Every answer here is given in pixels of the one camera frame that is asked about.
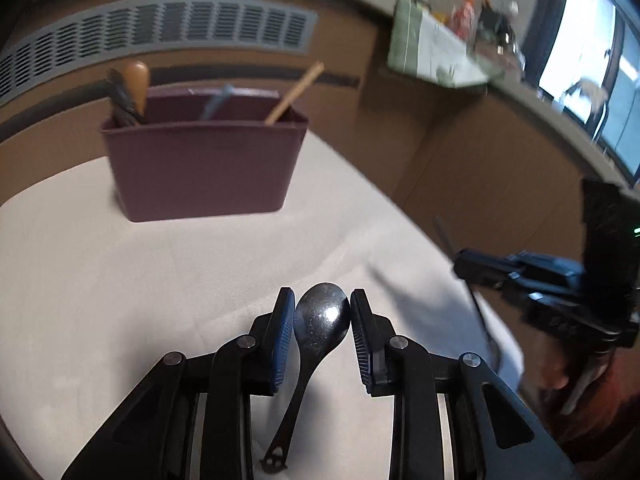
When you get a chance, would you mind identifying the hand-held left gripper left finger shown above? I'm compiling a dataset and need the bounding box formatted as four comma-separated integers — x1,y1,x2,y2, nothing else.
61,286,296,480

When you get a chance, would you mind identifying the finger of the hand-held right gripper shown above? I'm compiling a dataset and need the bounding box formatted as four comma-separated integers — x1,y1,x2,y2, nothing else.
453,247,522,289

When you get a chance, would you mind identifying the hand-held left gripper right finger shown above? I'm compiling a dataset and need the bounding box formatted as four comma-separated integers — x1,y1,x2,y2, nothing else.
350,288,576,480

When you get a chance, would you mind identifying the metal spoon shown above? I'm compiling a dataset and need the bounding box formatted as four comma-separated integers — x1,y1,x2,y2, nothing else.
260,282,351,473

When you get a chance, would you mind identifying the purple utensil holder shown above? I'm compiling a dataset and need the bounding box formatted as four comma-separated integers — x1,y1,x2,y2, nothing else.
100,87,310,223

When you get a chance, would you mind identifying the bamboo chopstick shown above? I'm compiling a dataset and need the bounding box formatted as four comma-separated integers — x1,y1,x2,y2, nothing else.
264,61,325,126

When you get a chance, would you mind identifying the wooden spoon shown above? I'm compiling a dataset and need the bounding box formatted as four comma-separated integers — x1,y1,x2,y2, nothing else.
125,60,149,123

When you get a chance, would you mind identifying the person's right forearm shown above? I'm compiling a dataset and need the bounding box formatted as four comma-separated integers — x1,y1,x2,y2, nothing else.
545,350,640,466

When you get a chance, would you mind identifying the person's right hand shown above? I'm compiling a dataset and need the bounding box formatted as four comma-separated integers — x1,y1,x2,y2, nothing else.
522,327,574,394

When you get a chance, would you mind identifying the green checked cloth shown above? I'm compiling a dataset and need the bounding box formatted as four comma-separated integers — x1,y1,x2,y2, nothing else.
387,0,493,90

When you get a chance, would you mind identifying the dark shiny object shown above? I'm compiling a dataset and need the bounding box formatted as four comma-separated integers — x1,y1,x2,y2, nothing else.
475,0,527,73

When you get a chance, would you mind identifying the window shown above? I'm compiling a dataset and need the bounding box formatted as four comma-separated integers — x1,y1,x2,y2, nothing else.
537,0,640,178

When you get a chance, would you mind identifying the orange bottle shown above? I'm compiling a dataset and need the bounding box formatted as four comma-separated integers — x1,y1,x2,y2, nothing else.
452,0,477,40

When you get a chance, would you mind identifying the grey vent grille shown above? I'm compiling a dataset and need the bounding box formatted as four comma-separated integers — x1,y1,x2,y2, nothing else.
0,0,319,108

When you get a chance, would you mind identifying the blue utensil handle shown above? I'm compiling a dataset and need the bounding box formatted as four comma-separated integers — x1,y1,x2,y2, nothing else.
199,85,235,122

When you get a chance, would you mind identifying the small black-handled spoon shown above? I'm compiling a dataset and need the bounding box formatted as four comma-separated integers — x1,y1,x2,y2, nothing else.
117,97,147,126

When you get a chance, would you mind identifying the large black-handled spoon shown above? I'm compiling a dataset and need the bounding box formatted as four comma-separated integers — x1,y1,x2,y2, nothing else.
106,69,138,126

